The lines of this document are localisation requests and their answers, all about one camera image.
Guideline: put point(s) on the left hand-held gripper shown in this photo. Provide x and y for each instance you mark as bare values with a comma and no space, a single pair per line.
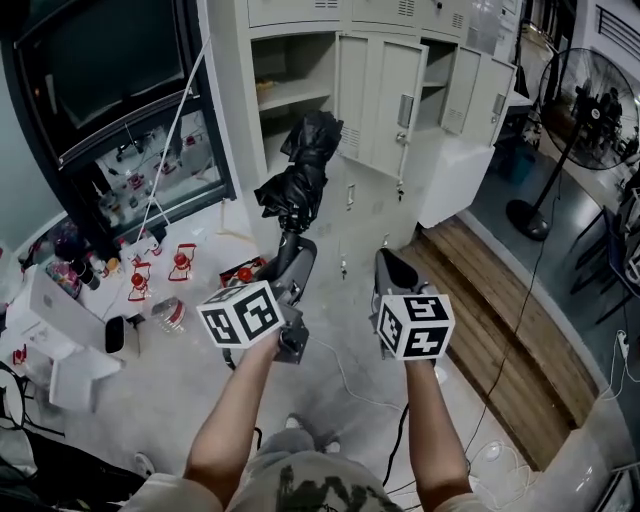
240,315

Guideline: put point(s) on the wooden slatted platform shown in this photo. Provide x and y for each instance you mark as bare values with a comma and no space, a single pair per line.
505,340

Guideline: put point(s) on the dark round jar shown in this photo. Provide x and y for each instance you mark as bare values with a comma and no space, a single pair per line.
89,276

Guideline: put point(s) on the black standing fan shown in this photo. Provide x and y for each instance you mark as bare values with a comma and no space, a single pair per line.
582,107

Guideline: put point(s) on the white thin pole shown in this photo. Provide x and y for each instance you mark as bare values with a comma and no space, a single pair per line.
175,130

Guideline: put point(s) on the beige metal locker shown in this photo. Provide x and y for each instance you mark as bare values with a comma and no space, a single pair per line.
370,125

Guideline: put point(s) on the black umbrella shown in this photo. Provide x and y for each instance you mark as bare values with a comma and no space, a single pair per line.
305,175

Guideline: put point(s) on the white folded cardboard piece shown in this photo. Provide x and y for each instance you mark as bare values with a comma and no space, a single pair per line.
82,377

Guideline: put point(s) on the black glass display cabinet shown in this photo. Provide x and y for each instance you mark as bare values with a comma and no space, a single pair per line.
115,100

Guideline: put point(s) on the black metal frame chair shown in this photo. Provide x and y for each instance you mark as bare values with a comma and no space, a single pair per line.
602,260

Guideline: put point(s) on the black round chair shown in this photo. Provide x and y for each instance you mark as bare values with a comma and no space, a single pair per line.
15,400

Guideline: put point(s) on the white power strip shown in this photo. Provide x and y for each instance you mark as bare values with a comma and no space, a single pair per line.
624,344

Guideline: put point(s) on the clear plastic bottle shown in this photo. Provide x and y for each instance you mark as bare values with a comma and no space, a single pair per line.
170,314

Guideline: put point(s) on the red and white lantern bottle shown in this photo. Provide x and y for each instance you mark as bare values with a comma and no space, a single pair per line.
139,281
244,274
181,261

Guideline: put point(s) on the blue plastic bin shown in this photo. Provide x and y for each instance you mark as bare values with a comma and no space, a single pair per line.
519,164

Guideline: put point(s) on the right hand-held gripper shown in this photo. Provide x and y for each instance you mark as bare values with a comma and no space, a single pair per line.
415,327

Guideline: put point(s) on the person's left forearm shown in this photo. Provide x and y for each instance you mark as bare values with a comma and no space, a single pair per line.
227,415

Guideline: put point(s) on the white cardboard product box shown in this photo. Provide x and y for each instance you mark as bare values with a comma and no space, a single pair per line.
50,312

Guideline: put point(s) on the person's grey shoes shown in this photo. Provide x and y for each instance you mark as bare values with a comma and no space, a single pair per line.
300,425

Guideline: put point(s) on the white device with black face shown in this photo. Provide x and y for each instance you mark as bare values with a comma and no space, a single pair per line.
116,334

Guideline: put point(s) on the person's right forearm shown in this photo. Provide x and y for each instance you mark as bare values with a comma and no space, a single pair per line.
435,430

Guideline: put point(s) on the person's printed grey shirt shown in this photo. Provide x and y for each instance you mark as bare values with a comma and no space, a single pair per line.
320,480

